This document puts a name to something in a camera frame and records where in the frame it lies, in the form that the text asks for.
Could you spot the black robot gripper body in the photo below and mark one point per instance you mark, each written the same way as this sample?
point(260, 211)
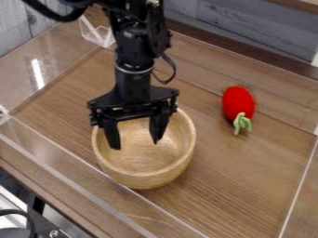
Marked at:
point(132, 99)

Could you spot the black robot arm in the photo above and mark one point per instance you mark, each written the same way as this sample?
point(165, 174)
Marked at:
point(141, 38)

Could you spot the clear acrylic tray wall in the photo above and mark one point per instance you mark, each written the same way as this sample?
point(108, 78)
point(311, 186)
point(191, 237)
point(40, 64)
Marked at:
point(112, 197)

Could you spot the red plush strawberry toy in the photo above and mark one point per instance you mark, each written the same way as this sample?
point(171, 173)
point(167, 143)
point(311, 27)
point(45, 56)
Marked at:
point(237, 108)

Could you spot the black table leg bracket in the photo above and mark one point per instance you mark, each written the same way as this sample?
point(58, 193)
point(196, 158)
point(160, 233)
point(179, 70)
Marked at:
point(44, 228)

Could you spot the brown wooden bowl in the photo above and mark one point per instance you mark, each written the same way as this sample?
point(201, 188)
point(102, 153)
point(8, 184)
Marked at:
point(142, 165)

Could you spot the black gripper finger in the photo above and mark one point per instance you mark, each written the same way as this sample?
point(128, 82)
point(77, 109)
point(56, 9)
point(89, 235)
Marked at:
point(157, 124)
point(109, 126)

